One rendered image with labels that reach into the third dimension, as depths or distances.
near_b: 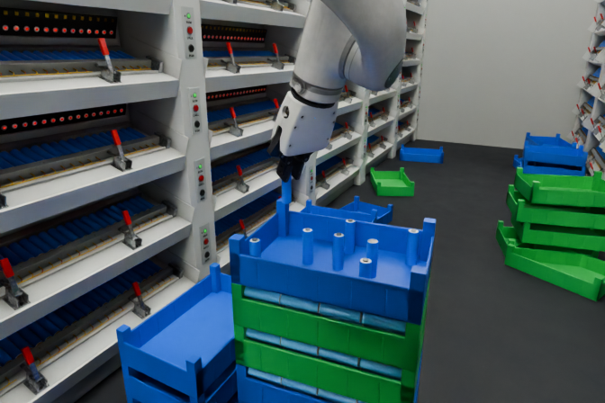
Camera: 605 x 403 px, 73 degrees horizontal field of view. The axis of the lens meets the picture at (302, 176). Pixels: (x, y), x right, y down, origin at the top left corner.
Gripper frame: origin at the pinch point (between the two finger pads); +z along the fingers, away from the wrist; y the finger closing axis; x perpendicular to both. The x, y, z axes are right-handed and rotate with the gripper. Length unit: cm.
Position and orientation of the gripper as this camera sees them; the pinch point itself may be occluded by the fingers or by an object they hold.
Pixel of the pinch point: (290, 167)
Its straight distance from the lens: 75.1
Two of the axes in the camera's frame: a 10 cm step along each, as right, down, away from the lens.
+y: 7.8, -1.8, 6.0
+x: -5.7, -6.1, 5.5
